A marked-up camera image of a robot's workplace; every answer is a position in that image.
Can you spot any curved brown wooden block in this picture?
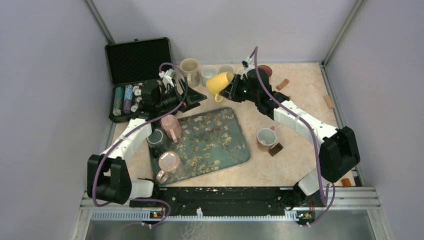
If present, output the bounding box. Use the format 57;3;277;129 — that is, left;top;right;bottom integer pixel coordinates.
276;78;290;91

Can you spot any yellow upside-down mug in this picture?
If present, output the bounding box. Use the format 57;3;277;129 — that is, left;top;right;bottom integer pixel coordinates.
206;72;235;103

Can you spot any pink upside-down mug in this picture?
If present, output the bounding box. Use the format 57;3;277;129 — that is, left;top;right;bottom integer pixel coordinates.
160;114;182;143

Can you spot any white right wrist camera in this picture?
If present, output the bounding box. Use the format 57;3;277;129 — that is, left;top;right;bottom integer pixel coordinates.
241;58;255;71

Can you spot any lime green faceted mug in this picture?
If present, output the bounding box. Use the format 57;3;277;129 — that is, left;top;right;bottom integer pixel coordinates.
236;67;246;76

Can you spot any orange-brown wooden block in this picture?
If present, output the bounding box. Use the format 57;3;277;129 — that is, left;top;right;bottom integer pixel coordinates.
341;178;352;188

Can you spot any cream patterned mug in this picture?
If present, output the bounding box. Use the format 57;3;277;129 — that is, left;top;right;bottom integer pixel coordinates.
180;58;200;88

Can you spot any black poker chip case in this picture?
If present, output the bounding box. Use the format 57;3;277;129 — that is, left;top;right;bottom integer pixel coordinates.
104;37;172;123

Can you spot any light pink glass mug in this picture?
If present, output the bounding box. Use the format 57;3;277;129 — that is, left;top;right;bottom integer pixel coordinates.
156;151;185;184

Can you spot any white and blue mug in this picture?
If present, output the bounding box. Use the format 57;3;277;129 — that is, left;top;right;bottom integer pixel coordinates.
200;65;218;86

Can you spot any light wooden block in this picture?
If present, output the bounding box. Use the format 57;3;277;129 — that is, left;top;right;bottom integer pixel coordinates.
323;95;336;110

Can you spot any teal floral serving tray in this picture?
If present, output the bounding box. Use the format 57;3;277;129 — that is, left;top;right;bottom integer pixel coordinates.
148;106;251;185

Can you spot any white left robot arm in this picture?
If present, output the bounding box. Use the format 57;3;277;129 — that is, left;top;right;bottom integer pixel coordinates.
86;77;199;207

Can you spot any terracotta upside-down mug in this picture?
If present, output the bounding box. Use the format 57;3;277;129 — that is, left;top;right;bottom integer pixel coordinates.
256;126;278;152

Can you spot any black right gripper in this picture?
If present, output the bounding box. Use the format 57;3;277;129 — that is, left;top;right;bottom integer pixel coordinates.
220;74;259;103

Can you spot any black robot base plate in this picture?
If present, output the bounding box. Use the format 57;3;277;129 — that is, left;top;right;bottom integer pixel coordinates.
129;186;323;217

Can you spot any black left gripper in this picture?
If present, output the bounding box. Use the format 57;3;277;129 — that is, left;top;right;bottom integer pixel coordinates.
155;78;207;113

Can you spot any red-bottomed glass mug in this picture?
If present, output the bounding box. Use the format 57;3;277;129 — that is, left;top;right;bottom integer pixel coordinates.
258;64;273;82

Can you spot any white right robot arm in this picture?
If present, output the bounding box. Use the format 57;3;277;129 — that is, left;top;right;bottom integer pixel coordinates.
207;69;360;206

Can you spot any black upside-down mug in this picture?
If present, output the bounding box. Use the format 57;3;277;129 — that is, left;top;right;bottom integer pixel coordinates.
147;127;171;157

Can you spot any light green mug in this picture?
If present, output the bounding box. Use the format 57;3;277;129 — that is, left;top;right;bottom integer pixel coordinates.
218;64;235;74

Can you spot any dark brown wooden block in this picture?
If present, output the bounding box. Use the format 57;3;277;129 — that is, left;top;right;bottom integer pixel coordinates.
268;143;284;157

